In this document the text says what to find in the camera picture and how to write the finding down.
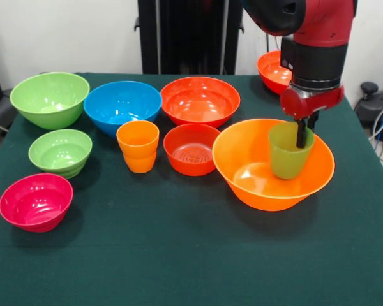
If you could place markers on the blue bowl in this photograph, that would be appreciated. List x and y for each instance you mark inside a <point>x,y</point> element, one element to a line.
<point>121,102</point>

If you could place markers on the orange cup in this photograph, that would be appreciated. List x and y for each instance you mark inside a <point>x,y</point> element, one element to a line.
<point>138,150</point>

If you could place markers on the large orange bowl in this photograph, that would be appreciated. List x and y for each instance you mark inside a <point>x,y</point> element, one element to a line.
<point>239,159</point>

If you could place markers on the green cup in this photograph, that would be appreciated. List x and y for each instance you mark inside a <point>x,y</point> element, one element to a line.
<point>287,162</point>

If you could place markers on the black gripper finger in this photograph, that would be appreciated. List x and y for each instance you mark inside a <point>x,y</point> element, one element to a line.
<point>313,121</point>
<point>301,134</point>

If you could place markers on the small red bowl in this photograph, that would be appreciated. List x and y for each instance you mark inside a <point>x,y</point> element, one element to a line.
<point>190,150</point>

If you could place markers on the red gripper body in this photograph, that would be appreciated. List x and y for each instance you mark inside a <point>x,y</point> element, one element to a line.
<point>306,105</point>

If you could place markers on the dark green table cloth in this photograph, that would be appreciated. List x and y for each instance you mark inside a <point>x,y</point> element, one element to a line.
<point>178,239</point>

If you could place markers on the small green bowl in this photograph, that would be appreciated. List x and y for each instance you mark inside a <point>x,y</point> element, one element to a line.
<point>59,153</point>

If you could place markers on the pink bowl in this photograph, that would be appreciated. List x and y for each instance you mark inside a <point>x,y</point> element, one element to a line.
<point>35,204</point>

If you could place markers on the large red bowl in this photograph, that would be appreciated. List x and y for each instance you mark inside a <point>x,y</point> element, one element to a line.
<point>199,100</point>
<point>271,73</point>

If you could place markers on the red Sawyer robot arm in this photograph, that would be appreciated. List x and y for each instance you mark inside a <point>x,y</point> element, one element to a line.
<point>319,63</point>

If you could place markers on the large green bowl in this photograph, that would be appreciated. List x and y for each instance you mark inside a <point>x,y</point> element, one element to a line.
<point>48,95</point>

